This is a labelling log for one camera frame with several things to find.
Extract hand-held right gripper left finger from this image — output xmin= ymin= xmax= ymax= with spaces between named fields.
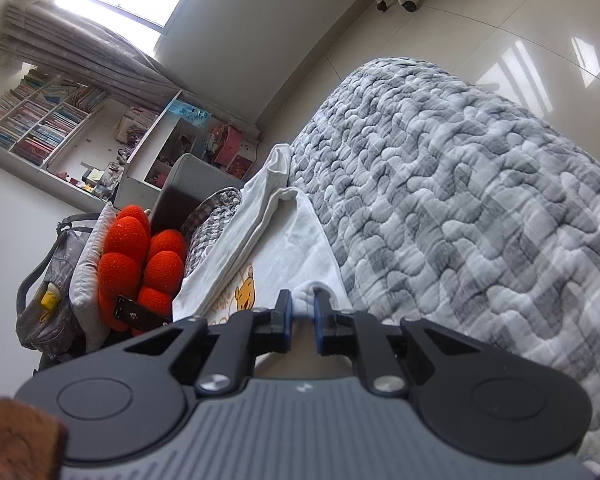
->
xmin=122 ymin=289 xmax=296 ymax=397

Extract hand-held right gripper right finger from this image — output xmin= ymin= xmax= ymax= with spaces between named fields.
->
xmin=312 ymin=285 xmax=473 ymax=397

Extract white printed t-shirt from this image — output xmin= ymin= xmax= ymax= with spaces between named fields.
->
xmin=172 ymin=144 xmax=357 ymax=380

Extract grey shoulder bag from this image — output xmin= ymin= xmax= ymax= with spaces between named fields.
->
xmin=15 ymin=212 xmax=106 ymax=353

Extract grey checked quilted mat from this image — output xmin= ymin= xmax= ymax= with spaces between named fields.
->
xmin=180 ymin=187 xmax=243 ymax=278

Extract black smartphone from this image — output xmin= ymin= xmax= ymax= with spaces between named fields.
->
xmin=114 ymin=296 xmax=173 ymax=333

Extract pink basket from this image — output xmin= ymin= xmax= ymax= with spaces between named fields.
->
xmin=215 ymin=125 xmax=258 ymax=178

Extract orange knot cushion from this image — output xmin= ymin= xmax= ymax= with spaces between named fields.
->
xmin=97 ymin=205 xmax=188 ymax=333

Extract grey quilted blanket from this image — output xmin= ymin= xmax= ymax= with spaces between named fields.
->
xmin=280 ymin=57 xmax=600 ymax=466

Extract white desk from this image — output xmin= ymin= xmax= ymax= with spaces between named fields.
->
xmin=115 ymin=92 xmax=213 ymax=206

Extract white ruffled pillow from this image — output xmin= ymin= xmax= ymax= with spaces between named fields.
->
xmin=70 ymin=202 xmax=118 ymax=346

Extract blue patterned cloth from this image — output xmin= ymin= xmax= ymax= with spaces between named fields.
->
xmin=165 ymin=100 xmax=213 ymax=126

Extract cluster of small desk items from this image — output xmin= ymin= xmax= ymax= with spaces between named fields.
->
xmin=55 ymin=160 xmax=126 ymax=198

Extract yellow bottle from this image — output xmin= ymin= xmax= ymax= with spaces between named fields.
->
xmin=40 ymin=282 xmax=63 ymax=311

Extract pile of picture books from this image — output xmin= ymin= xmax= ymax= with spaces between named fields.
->
xmin=115 ymin=107 xmax=158 ymax=143

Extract white bookshelf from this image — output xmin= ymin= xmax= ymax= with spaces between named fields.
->
xmin=0 ymin=67 xmax=181 ymax=211

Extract brown fuzzy cloth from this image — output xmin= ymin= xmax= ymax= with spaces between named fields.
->
xmin=0 ymin=396 xmax=70 ymax=480

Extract rows of books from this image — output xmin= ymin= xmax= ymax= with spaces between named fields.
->
xmin=0 ymin=70 xmax=111 ymax=166

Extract grey curtain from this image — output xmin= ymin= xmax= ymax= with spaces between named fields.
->
xmin=0 ymin=2 xmax=261 ymax=141

